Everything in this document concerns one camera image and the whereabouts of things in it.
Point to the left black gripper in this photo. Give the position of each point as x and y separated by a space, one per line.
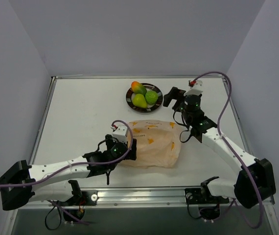
132 150

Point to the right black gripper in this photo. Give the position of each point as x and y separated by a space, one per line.
176 98

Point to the small green fake lime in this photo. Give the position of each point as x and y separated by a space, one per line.
151 97

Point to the green fake pear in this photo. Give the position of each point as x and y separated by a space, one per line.
139 101

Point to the orange green fake mango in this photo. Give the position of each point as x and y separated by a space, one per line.
138 88

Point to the translucent orange plastic bag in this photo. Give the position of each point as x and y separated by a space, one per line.
158 143

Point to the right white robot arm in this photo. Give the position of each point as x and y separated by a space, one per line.
255 178

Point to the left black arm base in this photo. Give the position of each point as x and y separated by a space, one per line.
70 201

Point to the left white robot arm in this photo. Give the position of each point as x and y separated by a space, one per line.
23 183

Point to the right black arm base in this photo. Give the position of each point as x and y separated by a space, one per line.
201 195

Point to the brown rimmed ceramic plate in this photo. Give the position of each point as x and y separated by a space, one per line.
150 108

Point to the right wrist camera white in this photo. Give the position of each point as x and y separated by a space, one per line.
195 86

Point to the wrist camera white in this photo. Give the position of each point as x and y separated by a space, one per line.
120 133
195 86

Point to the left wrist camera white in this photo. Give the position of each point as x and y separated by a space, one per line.
120 133

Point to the aluminium front rail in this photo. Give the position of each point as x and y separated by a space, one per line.
109 198

